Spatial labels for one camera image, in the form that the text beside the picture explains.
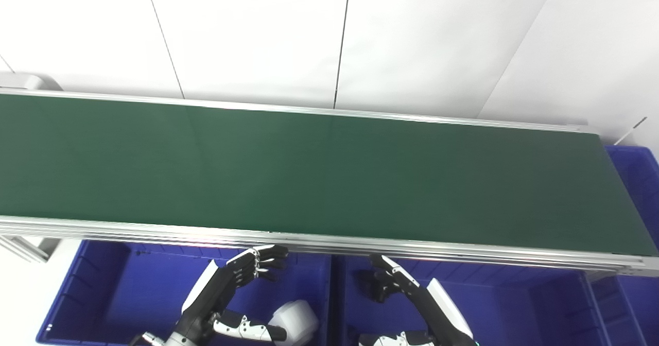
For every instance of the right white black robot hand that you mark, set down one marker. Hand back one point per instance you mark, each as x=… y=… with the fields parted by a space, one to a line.
x=437 y=310

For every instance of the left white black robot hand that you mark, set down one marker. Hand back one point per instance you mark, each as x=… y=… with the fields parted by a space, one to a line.
x=206 y=292

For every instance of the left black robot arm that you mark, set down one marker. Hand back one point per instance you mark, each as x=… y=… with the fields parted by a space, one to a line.
x=165 y=340

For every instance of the blue plastic bin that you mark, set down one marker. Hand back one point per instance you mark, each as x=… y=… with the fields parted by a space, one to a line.
x=623 y=310
x=515 y=310
x=134 y=294
x=638 y=186

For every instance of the white plastic part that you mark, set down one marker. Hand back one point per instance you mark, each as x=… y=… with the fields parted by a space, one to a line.
x=298 y=315

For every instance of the green conveyor belt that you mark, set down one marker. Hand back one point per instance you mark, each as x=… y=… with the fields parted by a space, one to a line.
x=329 y=176

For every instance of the aluminium conveyor support leg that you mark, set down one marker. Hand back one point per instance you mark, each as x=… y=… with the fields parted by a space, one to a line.
x=31 y=248

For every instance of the grey conveyor motor cover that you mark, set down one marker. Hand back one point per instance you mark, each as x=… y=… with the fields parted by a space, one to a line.
x=25 y=82

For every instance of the aluminium conveyor side rail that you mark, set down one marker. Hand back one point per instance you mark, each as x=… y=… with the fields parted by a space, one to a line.
x=231 y=106
x=154 y=232

